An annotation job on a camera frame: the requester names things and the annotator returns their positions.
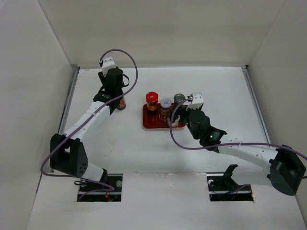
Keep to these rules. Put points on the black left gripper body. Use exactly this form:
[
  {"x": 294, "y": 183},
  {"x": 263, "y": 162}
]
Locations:
[{"x": 102, "y": 77}]

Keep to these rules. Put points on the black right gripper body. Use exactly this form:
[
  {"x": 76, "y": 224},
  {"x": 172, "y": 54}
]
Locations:
[{"x": 185, "y": 118}]

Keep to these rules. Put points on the tall dark sauce bottle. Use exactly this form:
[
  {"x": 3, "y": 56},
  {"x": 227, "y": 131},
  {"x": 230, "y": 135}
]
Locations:
[{"x": 122, "y": 103}]

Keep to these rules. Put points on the clear-top salt grinder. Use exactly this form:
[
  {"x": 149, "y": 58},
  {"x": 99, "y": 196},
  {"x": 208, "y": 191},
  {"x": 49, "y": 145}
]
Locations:
[{"x": 178, "y": 98}]

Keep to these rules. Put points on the small white-lid spice jar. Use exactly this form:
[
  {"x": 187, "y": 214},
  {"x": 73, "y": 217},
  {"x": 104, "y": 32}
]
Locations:
[{"x": 165, "y": 105}]

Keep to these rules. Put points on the red-lid chili sauce jar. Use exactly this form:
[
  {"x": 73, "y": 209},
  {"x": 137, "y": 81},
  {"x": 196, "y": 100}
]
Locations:
[{"x": 152, "y": 102}]

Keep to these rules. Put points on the black-cap white powder jar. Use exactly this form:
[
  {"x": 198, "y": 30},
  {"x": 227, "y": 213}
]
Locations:
[{"x": 175, "y": 121}]

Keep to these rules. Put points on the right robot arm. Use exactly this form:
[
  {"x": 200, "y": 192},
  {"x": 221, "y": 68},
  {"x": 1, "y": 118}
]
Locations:
[{"x": 280, "y": 165}]

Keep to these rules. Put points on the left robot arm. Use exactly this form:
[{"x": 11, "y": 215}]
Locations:
[{"x": 69, "y": 154}]

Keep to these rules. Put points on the red gold-rimmed tray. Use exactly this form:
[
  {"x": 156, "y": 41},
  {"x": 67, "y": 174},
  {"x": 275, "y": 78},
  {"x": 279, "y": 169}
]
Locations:
[{"x": 152, "y": 117}]

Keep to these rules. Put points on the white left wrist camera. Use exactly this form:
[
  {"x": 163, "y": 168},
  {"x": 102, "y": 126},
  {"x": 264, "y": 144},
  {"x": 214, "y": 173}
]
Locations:
[{"x": 107, "y": 63}]

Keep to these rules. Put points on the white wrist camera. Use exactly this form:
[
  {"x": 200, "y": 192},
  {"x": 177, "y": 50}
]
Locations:
[
  {"x": 107, "y": 63},
  {"x": 196, "y": 101}
]

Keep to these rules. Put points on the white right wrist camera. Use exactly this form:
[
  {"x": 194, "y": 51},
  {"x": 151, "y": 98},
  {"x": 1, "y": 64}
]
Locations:
[{"x": 196, "y": 101}]

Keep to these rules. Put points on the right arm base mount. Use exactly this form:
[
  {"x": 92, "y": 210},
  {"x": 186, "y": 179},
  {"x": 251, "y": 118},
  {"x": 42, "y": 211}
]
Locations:
[{"x": 222, "y": 188}]

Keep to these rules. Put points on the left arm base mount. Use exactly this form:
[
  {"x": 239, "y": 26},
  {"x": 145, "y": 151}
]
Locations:
[{"x": 94, "y": 192}]

